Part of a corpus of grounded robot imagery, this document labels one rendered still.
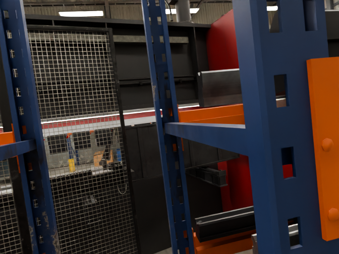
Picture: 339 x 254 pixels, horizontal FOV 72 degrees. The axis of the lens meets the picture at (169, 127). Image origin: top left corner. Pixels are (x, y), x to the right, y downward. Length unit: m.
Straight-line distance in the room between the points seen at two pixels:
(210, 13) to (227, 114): 9.77
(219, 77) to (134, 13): 9.25
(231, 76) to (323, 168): 0.31
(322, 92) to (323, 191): 0.07
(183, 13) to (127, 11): 7.07
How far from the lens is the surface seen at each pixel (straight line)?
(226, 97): 0.47
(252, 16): 0.18
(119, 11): 9.63
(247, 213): 0.70
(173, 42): 2.47
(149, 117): 2.38
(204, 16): 10.22
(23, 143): 0.63
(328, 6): 9.99
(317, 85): 0.19
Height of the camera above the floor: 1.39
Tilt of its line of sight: 3 degrees down
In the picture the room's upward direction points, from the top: 7 degrees counter-clockwise
